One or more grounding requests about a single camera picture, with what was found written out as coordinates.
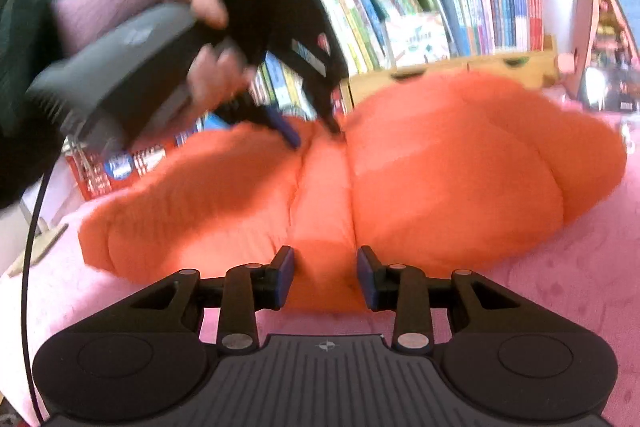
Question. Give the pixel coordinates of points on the wooden drawer box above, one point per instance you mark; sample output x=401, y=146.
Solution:
x=525, y=69

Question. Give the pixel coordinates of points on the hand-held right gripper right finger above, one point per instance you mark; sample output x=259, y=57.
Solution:
x=365, y=277

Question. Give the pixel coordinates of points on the light wooden board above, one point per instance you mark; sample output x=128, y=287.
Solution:
x=50, y=242

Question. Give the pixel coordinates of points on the row of green spined books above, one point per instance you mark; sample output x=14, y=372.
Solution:
x=365, y=17

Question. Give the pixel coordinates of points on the white paper sheet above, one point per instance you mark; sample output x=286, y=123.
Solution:
x=560, y=14

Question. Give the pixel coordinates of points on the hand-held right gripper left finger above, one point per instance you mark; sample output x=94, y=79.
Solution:
x=286, y=274

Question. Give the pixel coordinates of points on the pink rabbit print blanket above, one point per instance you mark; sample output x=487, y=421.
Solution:
x=575, y=267

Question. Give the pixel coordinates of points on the row of pastel spined books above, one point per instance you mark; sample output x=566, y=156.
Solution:
x=495, y=7

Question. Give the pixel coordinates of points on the person's left hand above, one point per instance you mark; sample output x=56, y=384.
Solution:
x=220, y=77

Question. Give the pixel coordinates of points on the orange hooded puffer jacket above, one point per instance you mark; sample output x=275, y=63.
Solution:
x=450, y=167

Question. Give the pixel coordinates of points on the pink house shaped stand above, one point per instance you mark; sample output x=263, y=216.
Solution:
x=585, y=17

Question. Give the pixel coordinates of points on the row of mixed colour books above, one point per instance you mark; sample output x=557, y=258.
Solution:
x=272, y=82

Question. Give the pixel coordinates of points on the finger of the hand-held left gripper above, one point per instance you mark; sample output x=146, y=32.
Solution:
x=325, y=107
x=285, y=132

